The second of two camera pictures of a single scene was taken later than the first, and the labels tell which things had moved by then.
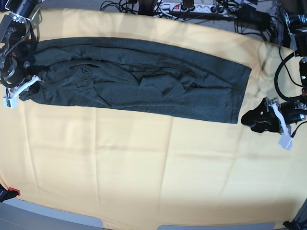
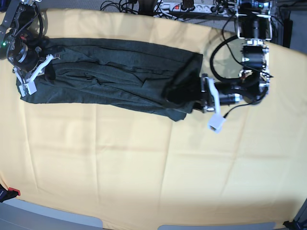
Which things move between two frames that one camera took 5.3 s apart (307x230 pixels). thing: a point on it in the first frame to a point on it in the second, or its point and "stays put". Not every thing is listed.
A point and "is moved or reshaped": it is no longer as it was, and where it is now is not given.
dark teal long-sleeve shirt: (139, 77) is moved or reshaped
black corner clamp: (295, 225) stays put
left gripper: (265, 118) to (212, 95)
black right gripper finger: (35, 88) to (50, 73)
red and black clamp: (10, 193) stays put
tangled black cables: (141, 7) stays put
